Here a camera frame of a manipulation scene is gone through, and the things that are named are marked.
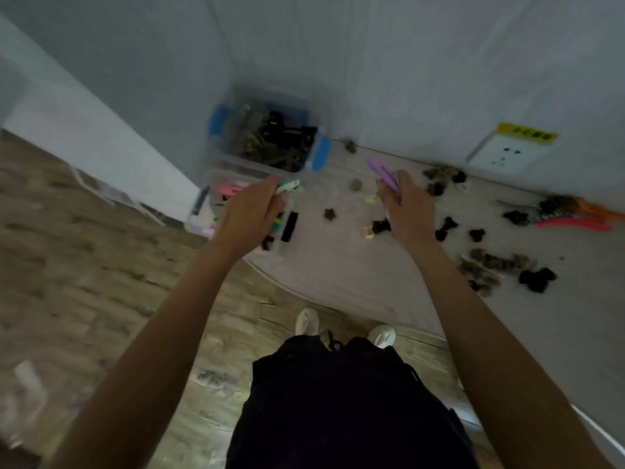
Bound long purple hair clip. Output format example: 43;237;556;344
366;156;402;203

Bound bundle of long pastel clips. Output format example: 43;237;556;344
210;178;286;240

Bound white metal frame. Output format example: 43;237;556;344
68;165;167;226

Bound small dark hair claws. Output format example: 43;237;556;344
234;106;318;173

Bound person's right forearm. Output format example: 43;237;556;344
417;241;616;469

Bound clear box black latches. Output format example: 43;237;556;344
185;163;299;249

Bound person's right hand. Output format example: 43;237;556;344
376;169;443;263

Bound white shoe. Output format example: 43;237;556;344
367;324;397;350
295;307;321;337

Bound pile of assorted hair clips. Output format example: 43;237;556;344
322;163;611;296

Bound yellow warning sticker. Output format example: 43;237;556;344
495;121;560;142

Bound person's left hand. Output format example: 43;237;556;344
211;175;290;263

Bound long coral hair clip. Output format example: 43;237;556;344
535;217;614;233

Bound clear box blue latches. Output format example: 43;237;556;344
207;85;334;174

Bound person's black clothing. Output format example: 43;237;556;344
225;334;479;469

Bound person's left forearm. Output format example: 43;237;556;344
48;241;245;469

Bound white wall socket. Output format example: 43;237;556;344
466;133;548;171

